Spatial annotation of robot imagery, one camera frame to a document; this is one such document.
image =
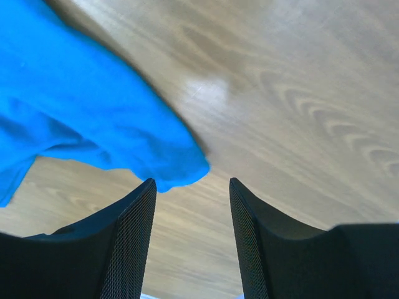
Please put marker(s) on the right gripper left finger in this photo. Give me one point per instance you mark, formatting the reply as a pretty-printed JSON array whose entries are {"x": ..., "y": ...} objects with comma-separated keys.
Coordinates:
[{"x": 101, "y": 256}]

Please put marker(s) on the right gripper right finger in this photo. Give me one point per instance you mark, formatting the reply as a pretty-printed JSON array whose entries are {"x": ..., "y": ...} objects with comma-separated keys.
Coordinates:
[{"x": 281, "y": 257}]

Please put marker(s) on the blue t shirt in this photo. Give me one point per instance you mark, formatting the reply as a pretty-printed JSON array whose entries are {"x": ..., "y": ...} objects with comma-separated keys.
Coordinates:
[{"x": 65, "y": 96}]

